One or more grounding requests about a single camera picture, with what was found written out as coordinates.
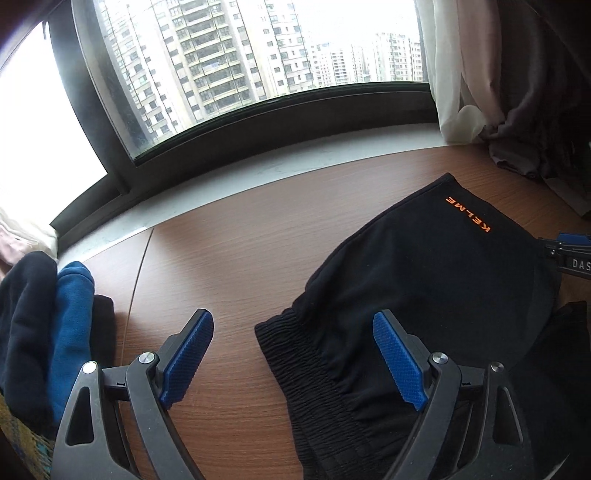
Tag grey curtain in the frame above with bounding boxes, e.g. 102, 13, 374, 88
485, 0, 591, 182

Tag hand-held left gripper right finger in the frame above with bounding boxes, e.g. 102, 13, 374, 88
372, 309, 539, 480

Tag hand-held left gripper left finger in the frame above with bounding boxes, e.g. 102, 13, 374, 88
50, 308, 215, 480

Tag navy folded cloth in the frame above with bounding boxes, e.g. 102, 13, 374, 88
0, 251, 59, 426

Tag high-rise apartment building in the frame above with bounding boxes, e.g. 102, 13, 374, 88
99, 0, 315, 144

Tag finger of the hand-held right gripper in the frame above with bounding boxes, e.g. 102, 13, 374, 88
537, 233, 591, 260

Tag pink curtain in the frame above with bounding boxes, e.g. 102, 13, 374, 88
455, 0, 514, 140

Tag blue folded cloth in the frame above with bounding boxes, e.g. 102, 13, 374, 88
46, 261, 96, 424

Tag black window frame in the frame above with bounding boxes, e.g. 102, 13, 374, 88
46, 0, 439, 232

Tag white curtain beside window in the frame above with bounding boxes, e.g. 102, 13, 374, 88
0, 203, 59, 268

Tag black folded cloth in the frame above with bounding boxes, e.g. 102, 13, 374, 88
89, 294, 116, 372

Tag white windowsill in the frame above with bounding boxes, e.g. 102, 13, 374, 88
58, 122, 444, 259

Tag white sheer curtain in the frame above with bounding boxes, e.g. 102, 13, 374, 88
412, 0, 489, 144

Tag black pants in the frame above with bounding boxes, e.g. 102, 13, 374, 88
255, 173, 591, 480

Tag patterned yellow teal cloth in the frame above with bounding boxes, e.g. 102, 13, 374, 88
0, 392, 57, 480

